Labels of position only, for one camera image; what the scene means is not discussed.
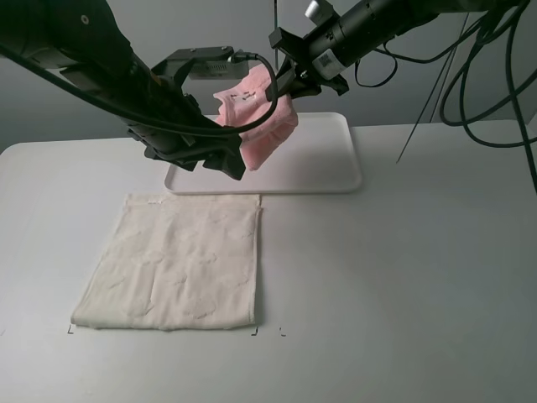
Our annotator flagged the cream white embossed towel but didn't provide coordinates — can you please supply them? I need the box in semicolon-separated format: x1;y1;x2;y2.
70;194;262;331

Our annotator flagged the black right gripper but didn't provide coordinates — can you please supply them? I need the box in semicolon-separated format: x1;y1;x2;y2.
269;28;349;99

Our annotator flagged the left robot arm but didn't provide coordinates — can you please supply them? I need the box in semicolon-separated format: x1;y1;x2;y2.
1;1;245;180

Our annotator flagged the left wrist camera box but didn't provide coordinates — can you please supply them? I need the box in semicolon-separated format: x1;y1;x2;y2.
152;46;250;84

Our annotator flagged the white rectangular plastic tray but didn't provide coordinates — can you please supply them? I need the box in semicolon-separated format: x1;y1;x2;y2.
164;113;362;195

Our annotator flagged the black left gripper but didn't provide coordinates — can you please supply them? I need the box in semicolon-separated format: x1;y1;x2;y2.
126;94;245;181

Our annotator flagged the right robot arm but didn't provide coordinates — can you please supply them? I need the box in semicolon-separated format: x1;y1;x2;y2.
267;0;528;100

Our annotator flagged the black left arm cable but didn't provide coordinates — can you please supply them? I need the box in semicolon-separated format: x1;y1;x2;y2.
0;41;279;138

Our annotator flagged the pink embossed towel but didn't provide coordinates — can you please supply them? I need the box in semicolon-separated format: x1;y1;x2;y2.
212;63;300;172

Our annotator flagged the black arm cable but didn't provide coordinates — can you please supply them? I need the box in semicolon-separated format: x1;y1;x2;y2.
0;41;279;138
352;0;537;194

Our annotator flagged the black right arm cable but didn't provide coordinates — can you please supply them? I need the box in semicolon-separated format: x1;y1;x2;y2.
352;0;537;194

